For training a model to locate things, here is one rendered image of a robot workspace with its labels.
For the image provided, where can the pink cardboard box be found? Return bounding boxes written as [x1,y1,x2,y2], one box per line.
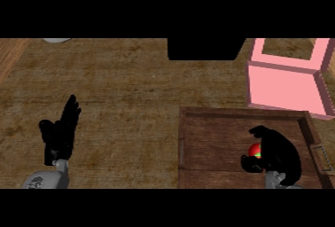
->
[246,38,335,121]

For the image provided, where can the pale grey round object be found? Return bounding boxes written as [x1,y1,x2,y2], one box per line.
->
[41,38,73,44]

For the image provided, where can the red tomato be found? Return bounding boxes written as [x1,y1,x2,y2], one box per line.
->
[247,143,262,160]

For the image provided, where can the black appliance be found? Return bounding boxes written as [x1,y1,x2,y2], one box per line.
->
[166,38,247,62]

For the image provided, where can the brown wooden tray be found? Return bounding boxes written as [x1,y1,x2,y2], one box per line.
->
[177,106,335,190]

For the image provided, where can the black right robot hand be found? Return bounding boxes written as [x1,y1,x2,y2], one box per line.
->
[239,125,304,187]

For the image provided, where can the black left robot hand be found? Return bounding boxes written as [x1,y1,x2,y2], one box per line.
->
[38,94,82,167]

